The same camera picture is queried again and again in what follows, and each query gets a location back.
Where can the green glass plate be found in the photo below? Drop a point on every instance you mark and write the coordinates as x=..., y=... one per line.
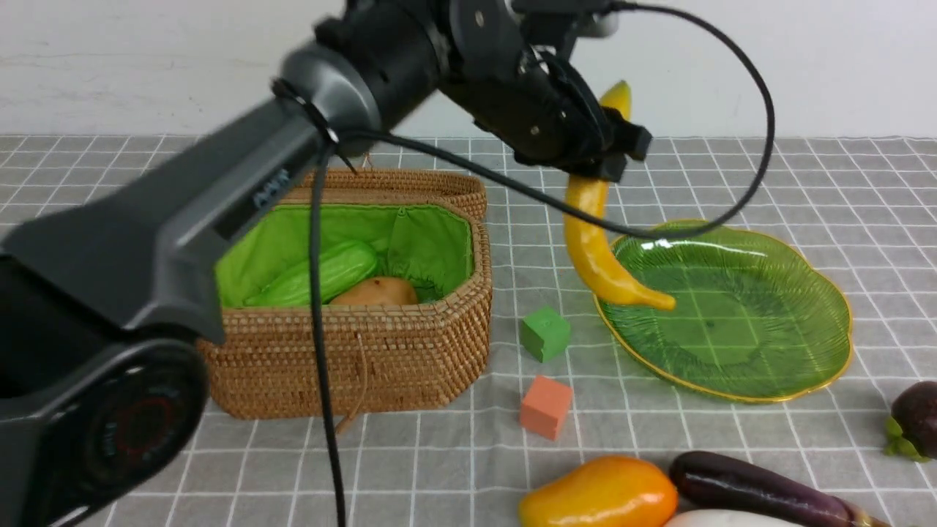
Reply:
x=754, y=322

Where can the green cucumber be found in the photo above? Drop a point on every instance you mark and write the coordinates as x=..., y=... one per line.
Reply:
x=339, y=269

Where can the orange foam block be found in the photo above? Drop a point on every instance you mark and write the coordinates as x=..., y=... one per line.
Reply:
x=545, y=407

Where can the orange yellow mango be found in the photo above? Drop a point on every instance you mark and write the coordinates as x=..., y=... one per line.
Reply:
x=604, y=491

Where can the green foam block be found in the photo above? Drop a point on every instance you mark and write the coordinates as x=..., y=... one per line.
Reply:
x=544, y=333

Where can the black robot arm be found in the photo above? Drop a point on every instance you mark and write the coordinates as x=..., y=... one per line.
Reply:
x=103, y=304

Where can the dark purple mangosteen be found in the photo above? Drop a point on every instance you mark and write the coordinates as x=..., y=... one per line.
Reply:
x=911, y=426

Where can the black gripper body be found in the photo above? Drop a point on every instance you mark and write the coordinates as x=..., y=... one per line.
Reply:
x=546, y=112

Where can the brown potato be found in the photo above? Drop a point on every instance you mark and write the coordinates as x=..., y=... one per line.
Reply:
x=379, y=290

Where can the purple eggplant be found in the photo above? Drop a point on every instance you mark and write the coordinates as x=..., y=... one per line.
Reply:
x=710, y=480

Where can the yellow banana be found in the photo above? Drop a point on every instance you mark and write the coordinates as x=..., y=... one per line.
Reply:
x=591, y=254

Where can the white radish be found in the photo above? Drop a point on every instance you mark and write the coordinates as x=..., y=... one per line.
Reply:
x=725, y=518

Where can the woven wicker basket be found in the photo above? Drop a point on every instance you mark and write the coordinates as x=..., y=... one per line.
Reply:
x=379, y=358

